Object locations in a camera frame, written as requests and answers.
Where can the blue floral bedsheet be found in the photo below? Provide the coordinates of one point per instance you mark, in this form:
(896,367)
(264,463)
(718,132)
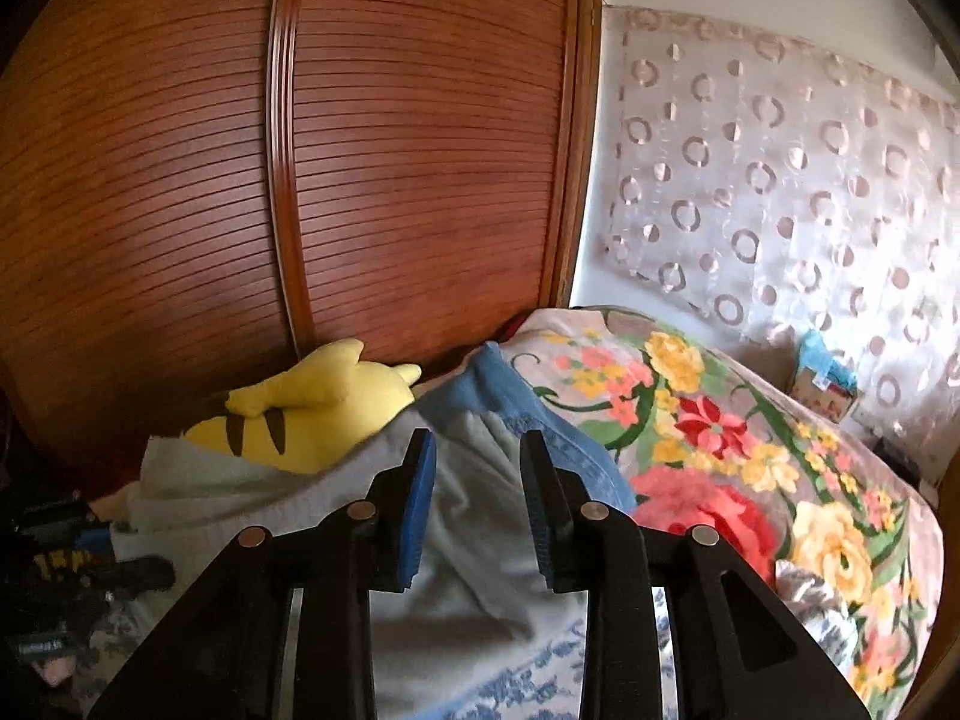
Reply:
(525,682)

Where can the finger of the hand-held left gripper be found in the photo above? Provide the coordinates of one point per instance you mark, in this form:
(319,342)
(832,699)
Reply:
(146,574)

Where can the colourful floral blanket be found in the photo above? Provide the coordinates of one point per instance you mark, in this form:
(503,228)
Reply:
(712,420)

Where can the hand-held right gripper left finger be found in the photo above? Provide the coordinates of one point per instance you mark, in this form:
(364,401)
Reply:
(420,510)

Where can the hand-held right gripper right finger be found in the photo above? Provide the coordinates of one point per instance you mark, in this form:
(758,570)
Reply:
(536,510)

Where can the wooden slatted wardrobe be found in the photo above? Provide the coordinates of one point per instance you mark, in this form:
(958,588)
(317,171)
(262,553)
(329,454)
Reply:
(187,165)

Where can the folded blue jeans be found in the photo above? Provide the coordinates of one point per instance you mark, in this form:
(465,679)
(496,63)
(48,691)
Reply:
(577,450)

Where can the yellow plush toy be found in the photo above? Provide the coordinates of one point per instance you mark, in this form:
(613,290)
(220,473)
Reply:
(315,412)

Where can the grey pants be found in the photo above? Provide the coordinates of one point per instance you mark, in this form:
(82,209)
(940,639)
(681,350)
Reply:
(472,615)

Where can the cardboard box with blue bag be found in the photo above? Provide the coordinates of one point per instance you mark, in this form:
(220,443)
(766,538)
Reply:
(821,382)

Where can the circle-patterned sheer curtain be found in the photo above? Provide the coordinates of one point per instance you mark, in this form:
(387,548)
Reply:
(787,165)

